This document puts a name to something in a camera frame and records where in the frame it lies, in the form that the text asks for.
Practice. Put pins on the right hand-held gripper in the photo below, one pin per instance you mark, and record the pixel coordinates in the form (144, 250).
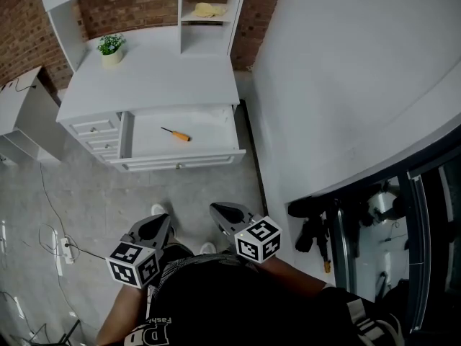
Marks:
(256, 241)

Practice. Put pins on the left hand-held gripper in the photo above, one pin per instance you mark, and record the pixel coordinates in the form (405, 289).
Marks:
(130, 261)

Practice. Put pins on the large white drawer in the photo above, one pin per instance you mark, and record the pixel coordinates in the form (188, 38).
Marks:
(173, 139)

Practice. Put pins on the person's right forearm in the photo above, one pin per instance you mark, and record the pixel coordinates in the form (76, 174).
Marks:
(291, 274)

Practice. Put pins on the person's left forearm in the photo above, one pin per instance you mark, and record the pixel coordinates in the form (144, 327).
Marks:
(120, 312)

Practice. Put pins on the small white drawer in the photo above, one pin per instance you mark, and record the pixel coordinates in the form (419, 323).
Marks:
(104, 145)
(94, 127)

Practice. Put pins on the person's right white shoe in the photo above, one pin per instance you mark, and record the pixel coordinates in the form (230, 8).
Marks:
(207, 248)

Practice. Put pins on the person's white shoe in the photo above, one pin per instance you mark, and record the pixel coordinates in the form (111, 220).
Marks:
(157, 209)
(207, 248)

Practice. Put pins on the black power tool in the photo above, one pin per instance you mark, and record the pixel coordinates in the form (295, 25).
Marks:
(313, 229)

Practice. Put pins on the person's left white shoe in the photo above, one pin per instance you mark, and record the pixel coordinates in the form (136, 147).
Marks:
(157, 209)

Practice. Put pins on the person's black printed shirt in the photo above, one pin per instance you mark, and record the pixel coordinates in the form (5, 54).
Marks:
(234, 301)

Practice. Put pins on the white power strip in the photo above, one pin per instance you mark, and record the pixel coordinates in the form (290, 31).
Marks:
(67, 251)

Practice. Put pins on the black stand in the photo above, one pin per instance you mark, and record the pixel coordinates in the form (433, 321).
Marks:
(65, 335)

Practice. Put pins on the black framed glass door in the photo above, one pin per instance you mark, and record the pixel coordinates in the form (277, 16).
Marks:
(421, 229)

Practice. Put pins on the white side cabinet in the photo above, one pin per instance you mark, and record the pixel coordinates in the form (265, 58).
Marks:
(27, 121)

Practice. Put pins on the white desk with hutch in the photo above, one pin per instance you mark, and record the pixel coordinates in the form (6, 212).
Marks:
(151, 78)

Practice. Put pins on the small potted green plant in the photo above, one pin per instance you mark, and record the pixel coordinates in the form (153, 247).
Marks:
(111, 50)

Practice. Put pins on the yellow cloth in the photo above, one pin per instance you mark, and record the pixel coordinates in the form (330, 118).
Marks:
(209, 10)

